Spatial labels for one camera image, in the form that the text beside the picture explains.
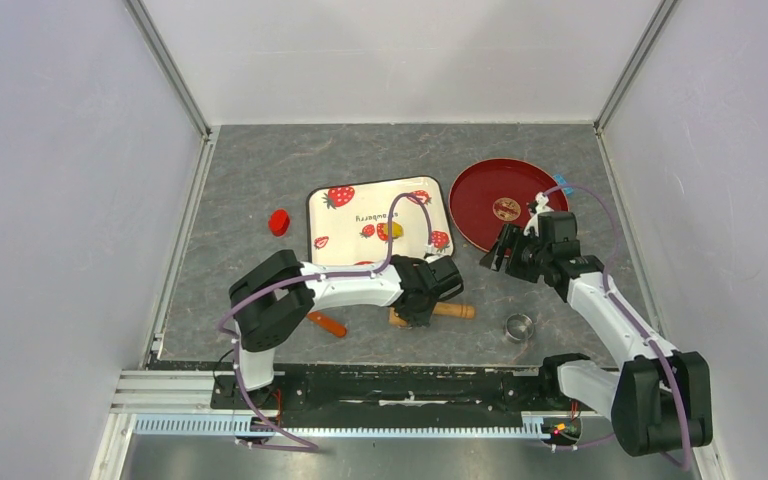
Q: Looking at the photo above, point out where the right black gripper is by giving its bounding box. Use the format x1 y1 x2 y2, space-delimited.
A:
480 223 551 285

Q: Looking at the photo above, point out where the wooden dough roller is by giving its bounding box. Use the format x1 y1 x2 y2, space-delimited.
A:
388 302 476 328

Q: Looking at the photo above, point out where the yellow dough piece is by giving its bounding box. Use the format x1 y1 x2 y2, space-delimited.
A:
380 222 404 240

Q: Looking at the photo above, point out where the white strawberry print tray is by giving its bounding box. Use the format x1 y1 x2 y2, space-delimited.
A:
307 176 455 265

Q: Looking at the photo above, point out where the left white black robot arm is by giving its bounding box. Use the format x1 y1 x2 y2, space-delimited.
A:
218 250 464 408

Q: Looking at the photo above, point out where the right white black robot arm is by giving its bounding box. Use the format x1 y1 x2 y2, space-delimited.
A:
480 211 714 457

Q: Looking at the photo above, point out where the round red plate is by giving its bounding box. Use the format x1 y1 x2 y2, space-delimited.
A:
448 158 558 252

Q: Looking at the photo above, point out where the small blue plastic piece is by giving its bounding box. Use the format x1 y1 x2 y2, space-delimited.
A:
553 174 574 196

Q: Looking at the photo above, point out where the small red cap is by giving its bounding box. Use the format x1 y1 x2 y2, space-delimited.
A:
268 209 291 237

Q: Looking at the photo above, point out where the round metal cutter ring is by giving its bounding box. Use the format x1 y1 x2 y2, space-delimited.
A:
504 313 536 344

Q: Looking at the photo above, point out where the orange handled metal scraper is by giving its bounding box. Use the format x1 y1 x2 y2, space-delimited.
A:
307 312 348 338

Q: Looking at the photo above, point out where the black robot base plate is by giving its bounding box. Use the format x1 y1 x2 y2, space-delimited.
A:
249 364 592 428

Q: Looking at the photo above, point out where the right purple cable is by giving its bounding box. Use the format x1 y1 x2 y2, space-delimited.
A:
534 184 695 473

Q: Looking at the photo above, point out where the aluminium frame rail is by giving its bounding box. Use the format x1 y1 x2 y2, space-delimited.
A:
109 370 713 439

